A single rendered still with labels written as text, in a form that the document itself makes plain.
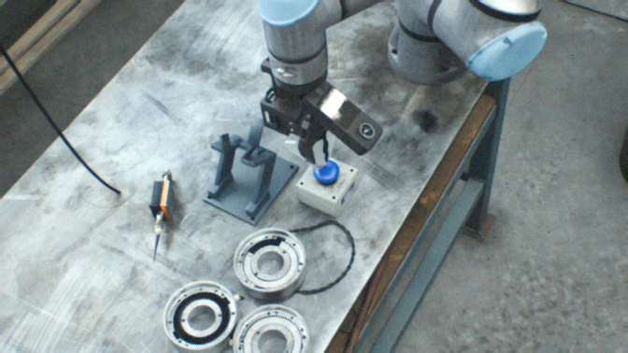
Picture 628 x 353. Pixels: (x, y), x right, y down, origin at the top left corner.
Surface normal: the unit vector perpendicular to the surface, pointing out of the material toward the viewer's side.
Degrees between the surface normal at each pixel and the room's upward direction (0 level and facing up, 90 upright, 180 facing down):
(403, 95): 0
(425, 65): 72
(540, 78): 0
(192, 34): 0
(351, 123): 31
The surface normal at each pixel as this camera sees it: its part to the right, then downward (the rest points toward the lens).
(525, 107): -0.08, -0.57
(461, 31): -0.84, 0.27
